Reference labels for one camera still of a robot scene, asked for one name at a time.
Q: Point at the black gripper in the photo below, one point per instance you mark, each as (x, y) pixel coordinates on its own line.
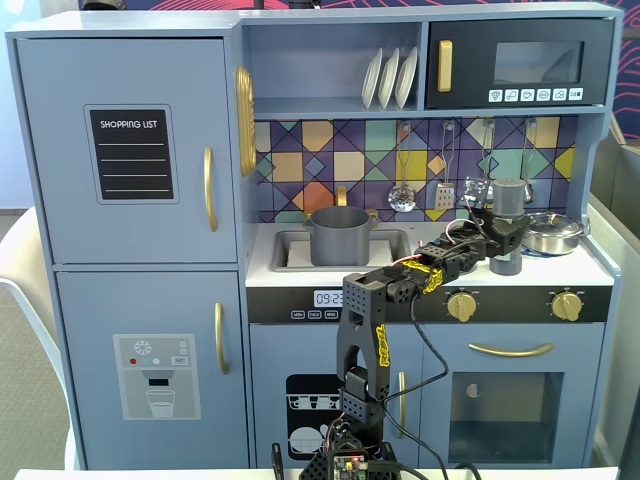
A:
(506, 233)

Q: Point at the gray salt shaker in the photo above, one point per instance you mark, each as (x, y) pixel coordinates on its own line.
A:
(507, 197)

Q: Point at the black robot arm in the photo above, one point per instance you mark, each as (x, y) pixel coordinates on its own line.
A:
(360, 310)

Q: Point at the metal hanging utensil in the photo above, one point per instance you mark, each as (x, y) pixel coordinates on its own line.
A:
(488, 129)
(528, 194)

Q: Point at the stainless steel pot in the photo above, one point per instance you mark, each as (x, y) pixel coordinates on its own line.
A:
(550, 232)

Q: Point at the metal toy spatula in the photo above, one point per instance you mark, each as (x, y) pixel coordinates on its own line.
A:
(445, 197)

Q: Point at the gold stove knob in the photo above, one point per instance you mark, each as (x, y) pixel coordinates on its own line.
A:
(566, 305)
(461, 305)

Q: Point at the metal slotted spoon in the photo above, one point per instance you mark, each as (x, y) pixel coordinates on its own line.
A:
(401, 197)

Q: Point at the oven door with window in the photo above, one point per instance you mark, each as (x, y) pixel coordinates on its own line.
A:
(440, 360)

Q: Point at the gray cooking pot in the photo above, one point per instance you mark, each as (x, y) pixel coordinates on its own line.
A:
(340, 240)

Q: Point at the gold toy faucet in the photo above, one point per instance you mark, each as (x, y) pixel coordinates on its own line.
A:
(341, 196)

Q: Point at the black toy microwave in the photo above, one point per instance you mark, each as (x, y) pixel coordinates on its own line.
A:
(470, 60)

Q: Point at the white toy plate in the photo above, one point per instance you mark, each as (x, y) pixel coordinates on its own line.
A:
(372, 80)
(389, 80)
(406, 77)

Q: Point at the blue toy kitchen unit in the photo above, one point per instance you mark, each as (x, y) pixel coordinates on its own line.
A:
(300, 75)

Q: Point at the motor controller board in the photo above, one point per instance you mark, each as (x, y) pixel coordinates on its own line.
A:
(350, 462)

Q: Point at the freezer door with ice dispenser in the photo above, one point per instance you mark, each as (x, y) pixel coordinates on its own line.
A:
(90, 310)

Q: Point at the fridge door with shopping list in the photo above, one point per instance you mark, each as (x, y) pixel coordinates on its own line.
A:
(60, 200)

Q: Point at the white chair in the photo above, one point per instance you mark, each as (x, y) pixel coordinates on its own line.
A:
(20, 240)

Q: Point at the small wrist camera board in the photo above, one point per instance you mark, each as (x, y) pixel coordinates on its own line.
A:
(476, 190)

